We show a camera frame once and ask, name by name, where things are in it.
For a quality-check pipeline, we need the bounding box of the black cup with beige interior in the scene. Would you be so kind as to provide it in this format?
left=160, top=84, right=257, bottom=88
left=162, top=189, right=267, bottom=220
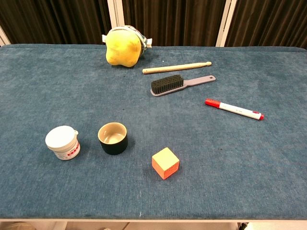
left=97, top=122, right=129, bottom=155

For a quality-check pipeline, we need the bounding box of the red and white marker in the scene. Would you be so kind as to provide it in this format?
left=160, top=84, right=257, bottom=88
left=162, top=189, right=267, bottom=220
left=204, top=98, right=265, bottom=121

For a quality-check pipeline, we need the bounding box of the blue velvet table cloth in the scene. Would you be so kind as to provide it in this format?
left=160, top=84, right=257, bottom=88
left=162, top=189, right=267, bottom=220
left=0, top=44, right=307, bottom=220

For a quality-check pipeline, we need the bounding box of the wooden drumstick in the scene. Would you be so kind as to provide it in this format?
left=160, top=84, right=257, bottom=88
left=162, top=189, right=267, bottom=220
left=142, top=61, right=213, bottom=75

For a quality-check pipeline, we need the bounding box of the grey brush with black bristles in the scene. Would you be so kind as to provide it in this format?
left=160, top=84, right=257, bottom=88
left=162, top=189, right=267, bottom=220
left=150, top=74, right=216, bottom=97

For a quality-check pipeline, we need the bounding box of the white vertical frame post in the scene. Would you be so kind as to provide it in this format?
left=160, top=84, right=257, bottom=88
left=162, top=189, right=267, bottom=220
left=0, top=25, right=12, bottom=47
left=106, top=0, right=124, bottom=32
left=215, top=0, right=238, bottom=47

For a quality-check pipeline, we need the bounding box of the dark brown curtain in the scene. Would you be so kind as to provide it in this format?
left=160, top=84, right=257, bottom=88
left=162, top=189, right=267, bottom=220
left=0, top=0, right=307, bottom=50

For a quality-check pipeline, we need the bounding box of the yellow plush toy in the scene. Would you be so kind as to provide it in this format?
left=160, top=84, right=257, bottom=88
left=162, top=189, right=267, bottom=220
left=102, top=24, right=153, bottom=68

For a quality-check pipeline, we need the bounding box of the orange and yellow foam cube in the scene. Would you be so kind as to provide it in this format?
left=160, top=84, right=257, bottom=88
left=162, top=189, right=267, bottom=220
left=152, top=147, right=180, bottom=181

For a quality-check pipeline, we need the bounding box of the white plastic jar red label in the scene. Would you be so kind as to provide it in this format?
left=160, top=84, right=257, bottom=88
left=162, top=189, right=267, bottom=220
left=45, top=125, right=81, bottom=161

